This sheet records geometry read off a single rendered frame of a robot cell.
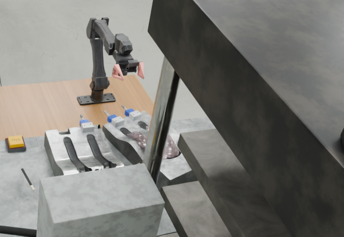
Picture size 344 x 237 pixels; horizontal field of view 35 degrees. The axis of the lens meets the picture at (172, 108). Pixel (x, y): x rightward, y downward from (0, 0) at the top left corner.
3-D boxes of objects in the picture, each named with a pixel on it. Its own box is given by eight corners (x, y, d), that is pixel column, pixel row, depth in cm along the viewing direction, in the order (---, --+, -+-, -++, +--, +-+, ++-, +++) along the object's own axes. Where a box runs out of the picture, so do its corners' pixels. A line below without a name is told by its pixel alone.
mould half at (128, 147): (101, 133, 268) (104, 115, 261) (143, 118, 283) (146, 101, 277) (165, 198, 240) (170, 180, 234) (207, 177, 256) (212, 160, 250)
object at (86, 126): (74, 119, 263) (76, 110, 259) (85, 118, 265) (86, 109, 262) (82, 136, 253) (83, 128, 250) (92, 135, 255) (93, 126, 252)
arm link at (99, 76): (108, 89, 281) (104, 25, 275) (95, 90, 278) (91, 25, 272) (104, 88, 286) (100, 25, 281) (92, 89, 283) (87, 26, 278)
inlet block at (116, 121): (99, 116, 274) (100, 108, 270) (107, 113, 277) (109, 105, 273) (114, 131, 266) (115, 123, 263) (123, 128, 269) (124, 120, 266)
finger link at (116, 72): (135, 72, 237) (127, 60, 244) (119, 73, 234) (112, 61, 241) (132, 85, 241) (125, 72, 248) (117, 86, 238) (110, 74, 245)
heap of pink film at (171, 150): (122, 135, 260) (124, 123, 256) (151, 125, 271) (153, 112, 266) (156, 168, 246) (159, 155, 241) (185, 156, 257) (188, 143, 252)
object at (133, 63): (149, 71, 241) (142, 59, 247) (134, 72, 237) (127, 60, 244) (147, 83, 245) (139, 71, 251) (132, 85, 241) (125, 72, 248)
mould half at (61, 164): (43, 145, 253) (45, 122, 245) (98, 138, 264) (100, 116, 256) (71, 226, 218) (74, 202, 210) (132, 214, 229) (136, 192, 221)
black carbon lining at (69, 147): (60, 141, 247) (62, 124, 242) (94, 136, 254) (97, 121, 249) (81, 195, 223) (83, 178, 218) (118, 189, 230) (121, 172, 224)
